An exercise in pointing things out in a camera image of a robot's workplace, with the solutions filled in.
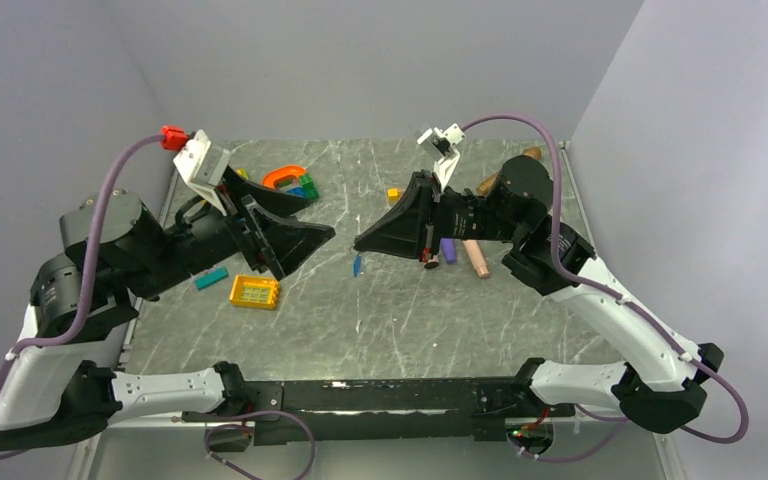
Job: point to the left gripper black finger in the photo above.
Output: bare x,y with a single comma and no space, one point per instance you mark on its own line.
275,201
295,241

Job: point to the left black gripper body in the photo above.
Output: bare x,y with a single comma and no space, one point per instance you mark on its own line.
233,206

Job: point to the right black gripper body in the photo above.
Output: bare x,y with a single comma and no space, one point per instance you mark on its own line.
450,216

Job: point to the blue key tag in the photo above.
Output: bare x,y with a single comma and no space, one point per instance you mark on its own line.
357,265

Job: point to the orange lego window piece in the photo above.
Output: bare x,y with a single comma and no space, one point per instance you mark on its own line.
254,292

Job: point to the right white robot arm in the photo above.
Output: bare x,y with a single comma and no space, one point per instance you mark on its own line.
657,384

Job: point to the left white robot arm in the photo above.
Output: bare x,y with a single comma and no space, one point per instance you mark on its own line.
53,389

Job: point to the orange lego arch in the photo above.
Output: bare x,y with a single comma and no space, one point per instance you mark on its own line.
285,177

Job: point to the green blue lego bricks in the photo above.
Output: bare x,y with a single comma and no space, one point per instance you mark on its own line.
304,186

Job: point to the purple microphone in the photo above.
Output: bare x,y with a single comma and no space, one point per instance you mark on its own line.
449,250

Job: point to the gold microphone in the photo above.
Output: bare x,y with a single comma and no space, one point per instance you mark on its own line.
528,156

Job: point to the pink microphone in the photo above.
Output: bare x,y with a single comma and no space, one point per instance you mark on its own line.
476,258

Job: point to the teal lego brick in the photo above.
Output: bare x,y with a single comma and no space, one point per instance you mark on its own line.
211,277

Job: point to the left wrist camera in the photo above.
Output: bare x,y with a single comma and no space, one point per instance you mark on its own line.
199,162

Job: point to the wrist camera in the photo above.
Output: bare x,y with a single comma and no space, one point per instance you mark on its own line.
199,162
442,146

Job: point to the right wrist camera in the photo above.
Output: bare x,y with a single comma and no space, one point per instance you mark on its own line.
442,146

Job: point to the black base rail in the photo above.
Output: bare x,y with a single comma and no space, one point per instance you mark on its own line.
482,408

